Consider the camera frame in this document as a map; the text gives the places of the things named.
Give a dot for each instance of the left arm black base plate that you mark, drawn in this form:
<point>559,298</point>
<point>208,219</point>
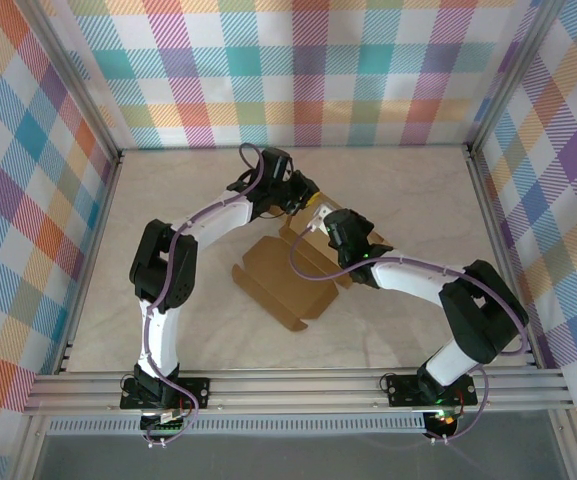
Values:
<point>198,390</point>

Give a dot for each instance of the aluminium frame leg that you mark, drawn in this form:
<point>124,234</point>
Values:
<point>568,450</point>
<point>28,450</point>

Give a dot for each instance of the long aluminium mounting rail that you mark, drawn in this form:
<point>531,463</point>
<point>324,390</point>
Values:
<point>293,390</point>

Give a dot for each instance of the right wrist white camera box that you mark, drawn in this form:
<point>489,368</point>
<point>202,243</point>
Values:
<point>320,217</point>

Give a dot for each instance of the brown cardboard paper box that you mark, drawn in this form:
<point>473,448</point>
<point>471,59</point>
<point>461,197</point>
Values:
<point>278,280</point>

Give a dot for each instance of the orange black round connector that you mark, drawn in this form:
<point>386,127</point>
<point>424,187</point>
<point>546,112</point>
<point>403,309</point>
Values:
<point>445,422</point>

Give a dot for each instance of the aluminium table side rail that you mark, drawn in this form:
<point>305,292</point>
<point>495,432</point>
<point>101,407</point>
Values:
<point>494,225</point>
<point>95,235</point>

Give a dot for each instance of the black green terminal block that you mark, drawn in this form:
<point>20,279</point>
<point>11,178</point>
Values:
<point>160,425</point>

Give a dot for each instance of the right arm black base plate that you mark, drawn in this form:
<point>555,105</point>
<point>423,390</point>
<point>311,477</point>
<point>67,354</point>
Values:
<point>403,390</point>

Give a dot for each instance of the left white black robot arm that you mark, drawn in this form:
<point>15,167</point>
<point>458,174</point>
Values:
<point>218,222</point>

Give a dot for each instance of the aluminium frame post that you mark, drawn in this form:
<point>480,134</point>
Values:
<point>512,75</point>
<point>74,75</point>

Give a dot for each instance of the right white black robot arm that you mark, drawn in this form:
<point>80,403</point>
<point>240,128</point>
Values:
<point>408,280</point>

